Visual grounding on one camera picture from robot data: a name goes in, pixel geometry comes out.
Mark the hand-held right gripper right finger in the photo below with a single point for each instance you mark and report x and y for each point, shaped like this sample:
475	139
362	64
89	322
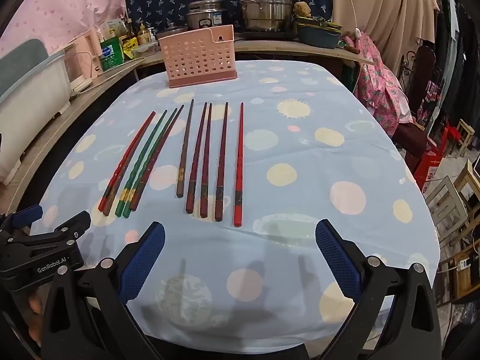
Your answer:
335	258

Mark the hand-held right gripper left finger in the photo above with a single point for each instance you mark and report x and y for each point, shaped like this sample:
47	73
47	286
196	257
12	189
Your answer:
144	258

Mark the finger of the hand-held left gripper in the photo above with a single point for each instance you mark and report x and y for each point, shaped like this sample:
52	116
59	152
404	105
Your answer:
22	216
71	228

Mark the dark red chopstick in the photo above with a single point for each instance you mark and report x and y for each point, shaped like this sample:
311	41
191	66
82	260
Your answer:
158	157
197	161
207	165
118	191
222	165

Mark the green chopstick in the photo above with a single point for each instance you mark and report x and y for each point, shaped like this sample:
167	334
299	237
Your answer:
143	180
129	191

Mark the brown chopstick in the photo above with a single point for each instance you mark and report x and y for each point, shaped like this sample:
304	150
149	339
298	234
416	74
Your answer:
185	153

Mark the pink perforated chopstick holder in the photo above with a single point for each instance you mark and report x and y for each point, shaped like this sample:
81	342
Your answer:
198	58

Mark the person's left hand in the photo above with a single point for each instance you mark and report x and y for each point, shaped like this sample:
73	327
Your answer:
35	307

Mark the white dish tub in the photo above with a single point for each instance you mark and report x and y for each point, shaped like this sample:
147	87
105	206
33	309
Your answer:
26	93

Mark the wooden stool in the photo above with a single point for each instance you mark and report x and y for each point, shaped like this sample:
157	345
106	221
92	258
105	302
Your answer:
448	204
465	135

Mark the red stool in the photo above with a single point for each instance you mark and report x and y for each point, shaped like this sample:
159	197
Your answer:
435	161

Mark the dark red chair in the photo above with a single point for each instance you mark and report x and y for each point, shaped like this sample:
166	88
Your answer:
414	135

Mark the pink floral apron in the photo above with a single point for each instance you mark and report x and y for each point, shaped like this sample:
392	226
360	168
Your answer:
378	86

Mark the green plastic canister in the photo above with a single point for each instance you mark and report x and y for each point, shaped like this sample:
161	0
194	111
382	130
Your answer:
111	54

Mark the pink electric kettle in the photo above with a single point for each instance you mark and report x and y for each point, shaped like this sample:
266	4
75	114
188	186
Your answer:
92	50

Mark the yellow packet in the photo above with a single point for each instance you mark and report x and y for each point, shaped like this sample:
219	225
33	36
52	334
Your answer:
130	47

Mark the clear food container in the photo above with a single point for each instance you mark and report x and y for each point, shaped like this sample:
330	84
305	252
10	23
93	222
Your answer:
145	48

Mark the yellow pump bottle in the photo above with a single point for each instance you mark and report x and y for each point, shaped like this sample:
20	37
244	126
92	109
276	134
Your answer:
143	35

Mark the white carton box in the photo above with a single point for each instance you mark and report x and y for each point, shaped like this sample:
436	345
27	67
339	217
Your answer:
117	27

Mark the dark sauce bottle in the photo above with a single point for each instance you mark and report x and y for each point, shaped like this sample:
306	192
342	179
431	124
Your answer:
130	28

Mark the pink spotted curtain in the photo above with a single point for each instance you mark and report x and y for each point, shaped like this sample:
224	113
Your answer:
67	3

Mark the dark blue basin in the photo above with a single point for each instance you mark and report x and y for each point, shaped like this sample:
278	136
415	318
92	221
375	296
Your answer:
318	38

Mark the small pot with glass lid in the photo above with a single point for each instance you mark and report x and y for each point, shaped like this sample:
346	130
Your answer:
173	30

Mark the black induction cooker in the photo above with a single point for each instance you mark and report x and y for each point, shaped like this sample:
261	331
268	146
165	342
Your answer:
262	35

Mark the yellow basin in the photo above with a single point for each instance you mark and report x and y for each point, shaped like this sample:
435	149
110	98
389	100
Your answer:
303	21

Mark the green vegetables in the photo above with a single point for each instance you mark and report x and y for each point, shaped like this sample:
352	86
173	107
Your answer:
320	18

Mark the navy floral cloth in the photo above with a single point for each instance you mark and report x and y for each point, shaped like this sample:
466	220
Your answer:
168	0

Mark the tan loofah sponge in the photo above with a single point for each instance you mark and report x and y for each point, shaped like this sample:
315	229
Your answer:
300	8

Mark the steel rice cooker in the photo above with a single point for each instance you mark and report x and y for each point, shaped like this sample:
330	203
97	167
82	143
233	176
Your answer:
206	13

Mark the beige curtain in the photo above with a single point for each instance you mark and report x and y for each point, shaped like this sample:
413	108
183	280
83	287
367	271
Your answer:
382	7

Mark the steel steamer pot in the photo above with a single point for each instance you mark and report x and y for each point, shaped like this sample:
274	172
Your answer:
266	5

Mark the hanging clothes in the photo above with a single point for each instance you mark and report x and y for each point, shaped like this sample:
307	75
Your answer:
457	18

